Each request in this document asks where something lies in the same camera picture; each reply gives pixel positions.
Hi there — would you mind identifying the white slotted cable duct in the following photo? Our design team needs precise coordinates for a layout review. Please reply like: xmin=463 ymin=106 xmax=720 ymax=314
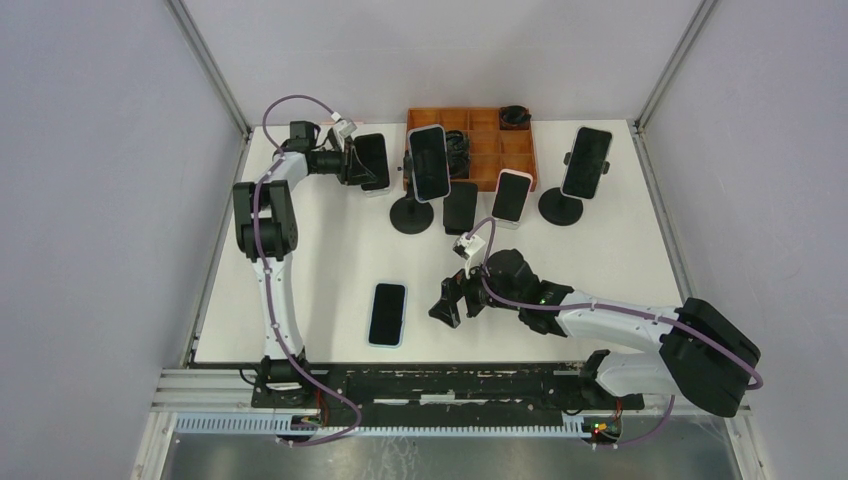
xmin=173 ymin=413 xmax=591 ymax=440

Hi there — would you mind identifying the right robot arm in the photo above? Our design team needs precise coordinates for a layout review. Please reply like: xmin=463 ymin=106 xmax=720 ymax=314
xmin=428 ymin=249 xmax=764 ymax=418

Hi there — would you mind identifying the orange compartment tray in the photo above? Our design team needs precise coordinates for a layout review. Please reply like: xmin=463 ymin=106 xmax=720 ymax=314
xmin=406 ymin=107 xmax=538 ymax=192

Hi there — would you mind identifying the blue case phone on table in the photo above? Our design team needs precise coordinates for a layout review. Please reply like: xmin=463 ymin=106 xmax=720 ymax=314
xmin=367 ymin=283 xmax=407 ymax=348

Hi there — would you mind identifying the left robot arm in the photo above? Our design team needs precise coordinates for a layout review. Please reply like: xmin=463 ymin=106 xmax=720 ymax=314
xmin=232 ymin=119 xmax=390 ymax=408

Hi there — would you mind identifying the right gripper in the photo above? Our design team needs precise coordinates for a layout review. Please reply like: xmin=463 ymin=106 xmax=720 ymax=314
xmin=429 ymin=251 xmax=522 ymax=328

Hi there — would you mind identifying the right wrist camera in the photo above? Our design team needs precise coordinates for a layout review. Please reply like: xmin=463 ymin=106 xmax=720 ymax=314
xmin=452 ymin=234 xmax=487 ymax=261

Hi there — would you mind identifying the black phone flat on table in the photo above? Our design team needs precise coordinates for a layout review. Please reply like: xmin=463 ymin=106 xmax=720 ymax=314
xmin=442 ymin=182 xmax=478 ymax=235

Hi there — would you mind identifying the black round phone stand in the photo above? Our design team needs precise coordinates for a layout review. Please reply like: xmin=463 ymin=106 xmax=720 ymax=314
xmin=389 ymin=150 xmax=434 ymax=235

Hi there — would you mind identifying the white phone on small stand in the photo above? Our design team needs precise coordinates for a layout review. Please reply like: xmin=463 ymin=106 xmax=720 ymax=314
xmin=491 ymin=169 xmax=533 ymax=229

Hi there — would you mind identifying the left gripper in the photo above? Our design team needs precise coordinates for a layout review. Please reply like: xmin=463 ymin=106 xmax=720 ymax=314
xmin=313 ymin=140 xmax=379 ymax=187

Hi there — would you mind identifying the white folding phone stand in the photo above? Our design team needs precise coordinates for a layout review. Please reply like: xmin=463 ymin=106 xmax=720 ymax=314
xmin=363 ymin=188 xmax=391 ymax=198

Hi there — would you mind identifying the black round object in tray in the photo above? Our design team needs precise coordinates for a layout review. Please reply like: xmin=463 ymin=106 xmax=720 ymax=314
xmin=499 ymin=105 xmax=532 ymax=131

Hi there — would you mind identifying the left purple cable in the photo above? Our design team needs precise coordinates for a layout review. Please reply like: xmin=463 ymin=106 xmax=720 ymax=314
xmin=251 ymin=95 xmax=364 ymax=448

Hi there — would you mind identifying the aluminium frame rail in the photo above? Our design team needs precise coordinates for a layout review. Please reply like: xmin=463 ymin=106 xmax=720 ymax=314
xmin=151 ymin=369 xmax=710 ymax=416

